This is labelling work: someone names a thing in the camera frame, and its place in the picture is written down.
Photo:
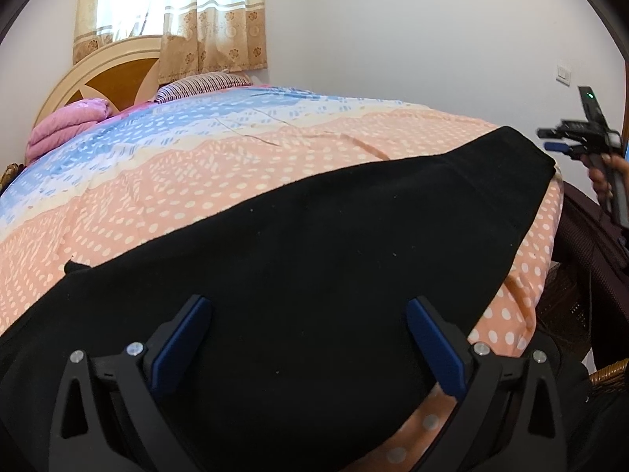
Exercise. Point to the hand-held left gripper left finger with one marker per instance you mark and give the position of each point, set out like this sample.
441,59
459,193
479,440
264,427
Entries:
179,346

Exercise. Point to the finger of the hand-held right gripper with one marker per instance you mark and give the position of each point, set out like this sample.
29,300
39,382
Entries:
558,147
550,132

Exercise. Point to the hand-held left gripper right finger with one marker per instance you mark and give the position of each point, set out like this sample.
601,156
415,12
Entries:
435,346

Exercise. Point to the black pants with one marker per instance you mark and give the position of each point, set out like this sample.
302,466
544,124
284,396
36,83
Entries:
304,255

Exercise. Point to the person's right hand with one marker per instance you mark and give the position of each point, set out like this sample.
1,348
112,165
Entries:
600,184

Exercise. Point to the dark fabric suitcase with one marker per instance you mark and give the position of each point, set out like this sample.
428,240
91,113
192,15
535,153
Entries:
585,241

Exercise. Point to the polka dot bed sheet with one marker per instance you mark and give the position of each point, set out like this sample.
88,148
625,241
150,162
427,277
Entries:
196,172

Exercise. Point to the folded pink blanket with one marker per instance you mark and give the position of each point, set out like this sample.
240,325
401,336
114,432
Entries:
64,125

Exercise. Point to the striped pillow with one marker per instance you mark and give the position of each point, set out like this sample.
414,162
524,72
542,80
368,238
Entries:
201,84

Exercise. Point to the wooden arched headboard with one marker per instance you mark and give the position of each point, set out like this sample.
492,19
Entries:
113,73

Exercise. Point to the beige floral curtain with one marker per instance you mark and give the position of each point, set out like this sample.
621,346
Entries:
216,24

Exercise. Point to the white wall switch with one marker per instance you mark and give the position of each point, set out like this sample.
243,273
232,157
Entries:
564,73

